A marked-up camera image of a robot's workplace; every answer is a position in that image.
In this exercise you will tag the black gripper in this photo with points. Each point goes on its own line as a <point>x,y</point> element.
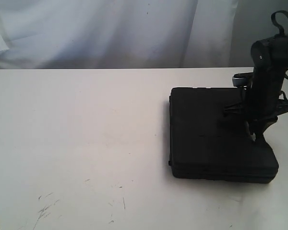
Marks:
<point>260,102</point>

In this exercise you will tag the black plastic tool case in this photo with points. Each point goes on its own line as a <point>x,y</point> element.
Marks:
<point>207,144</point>

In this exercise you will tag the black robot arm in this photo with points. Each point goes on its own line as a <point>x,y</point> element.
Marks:
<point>267,53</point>

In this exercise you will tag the white backdrop curtain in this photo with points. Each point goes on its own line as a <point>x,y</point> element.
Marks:
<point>121,34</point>

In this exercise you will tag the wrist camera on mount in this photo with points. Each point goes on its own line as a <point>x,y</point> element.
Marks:
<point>242,79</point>

